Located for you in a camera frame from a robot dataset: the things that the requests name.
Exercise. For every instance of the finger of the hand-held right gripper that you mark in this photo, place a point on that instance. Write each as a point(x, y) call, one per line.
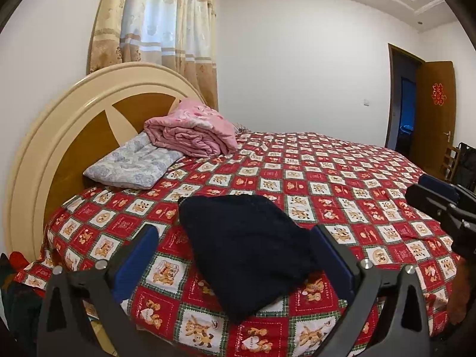
point(438, 186)
point(427, 199)

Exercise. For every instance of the cream and brown round headboard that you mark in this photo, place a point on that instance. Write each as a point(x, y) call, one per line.
point(74, 145)

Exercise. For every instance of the wooden chair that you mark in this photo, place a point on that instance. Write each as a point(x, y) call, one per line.
point(448, 163)

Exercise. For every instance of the dark wooden door frame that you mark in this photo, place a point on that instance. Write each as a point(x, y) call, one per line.
point(391, 100)

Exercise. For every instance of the red checked printed bedspread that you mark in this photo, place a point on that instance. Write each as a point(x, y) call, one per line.
point(334, 193)

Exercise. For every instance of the navy patterned knit sweater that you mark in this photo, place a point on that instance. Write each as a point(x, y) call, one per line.
point(245, 253)

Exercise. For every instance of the black backpack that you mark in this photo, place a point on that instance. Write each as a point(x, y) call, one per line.
point(468, 167)

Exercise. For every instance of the red paper door decoration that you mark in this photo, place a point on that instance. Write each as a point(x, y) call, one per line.
point(438, 95)

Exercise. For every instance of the brown wooden door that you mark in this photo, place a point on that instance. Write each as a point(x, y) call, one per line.
point(431, 137)

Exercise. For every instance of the beige patterned curtain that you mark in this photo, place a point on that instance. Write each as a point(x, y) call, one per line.
point(156, 26)

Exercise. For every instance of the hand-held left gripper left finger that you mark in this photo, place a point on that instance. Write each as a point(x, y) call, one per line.
point(135, 260)

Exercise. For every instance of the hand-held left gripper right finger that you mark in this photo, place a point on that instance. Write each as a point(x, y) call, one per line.
point(333, 264)

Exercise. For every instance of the grey floral pillow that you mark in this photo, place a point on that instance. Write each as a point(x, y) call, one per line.
point(130, 163)

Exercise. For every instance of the pink folded blanket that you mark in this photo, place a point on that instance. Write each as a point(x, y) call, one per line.
point(193, 130)

